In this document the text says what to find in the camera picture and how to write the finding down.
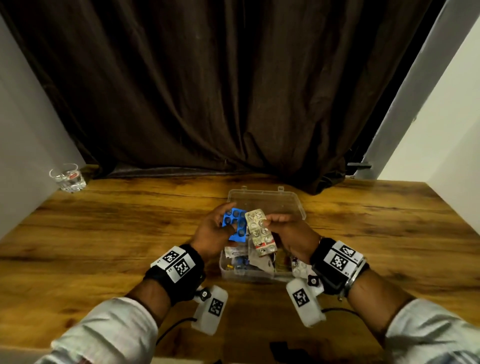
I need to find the person's black clothing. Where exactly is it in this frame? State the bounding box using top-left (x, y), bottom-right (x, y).
top-left (269, 341), bottom-right (320, 364)

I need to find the person's right hand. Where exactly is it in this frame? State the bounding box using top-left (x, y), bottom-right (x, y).
top-left (262, 212), bottom-right (322, 262)

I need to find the black camera cable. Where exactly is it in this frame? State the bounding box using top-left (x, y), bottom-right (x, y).
top-left (155, 316), bottom-right (198, 346)
top-left (321, 307), bottom-right (362, 318)

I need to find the white window frame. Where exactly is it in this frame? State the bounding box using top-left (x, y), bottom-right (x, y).
top-left (354, 0), bottom-right (480, 181)

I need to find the clear drinking glass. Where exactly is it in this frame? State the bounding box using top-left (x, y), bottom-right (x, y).
top-left (49, 163), bottom-right (88, 194)

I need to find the silver metal bracelet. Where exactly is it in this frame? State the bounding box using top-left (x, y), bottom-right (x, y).
top-left (337, 262), bottom-right (367, 301)

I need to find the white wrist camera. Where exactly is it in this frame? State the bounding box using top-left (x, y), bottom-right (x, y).
top-left (191, 285), bottom-right (229, 336)
top-left (286, 277), bottom-right (327, 329)

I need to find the person's left hand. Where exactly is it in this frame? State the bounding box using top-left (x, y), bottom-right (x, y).
top-left (190, 202), bottom-right (238, 264)

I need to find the clear plastic medicine box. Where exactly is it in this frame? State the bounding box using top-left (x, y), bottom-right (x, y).
top-left (219, 186), bottom-right (320, 284)

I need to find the person's left forearm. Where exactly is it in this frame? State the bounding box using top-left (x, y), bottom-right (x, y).
top-left (35, 279), bottom-right (174, 364)

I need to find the blue blister pack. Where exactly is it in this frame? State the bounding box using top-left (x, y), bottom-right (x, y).
top-left (220, 208), bottom-right (249, 244)

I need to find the brown curtain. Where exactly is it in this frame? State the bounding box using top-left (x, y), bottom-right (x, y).
top-left (0, 0), bottom-right (447, 196)

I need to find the person's right forearm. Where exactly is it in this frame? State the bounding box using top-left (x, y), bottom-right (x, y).
top-left (346, 268), bottom-right (480, 364)

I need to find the silver blister pack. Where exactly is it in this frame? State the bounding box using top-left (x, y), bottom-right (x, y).
top-left (244, 209), bottom-right (278, 257)

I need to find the pile of medicine strips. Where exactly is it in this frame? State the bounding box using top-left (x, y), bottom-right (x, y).
top-left (224, 241), bottom-right (317, 281)

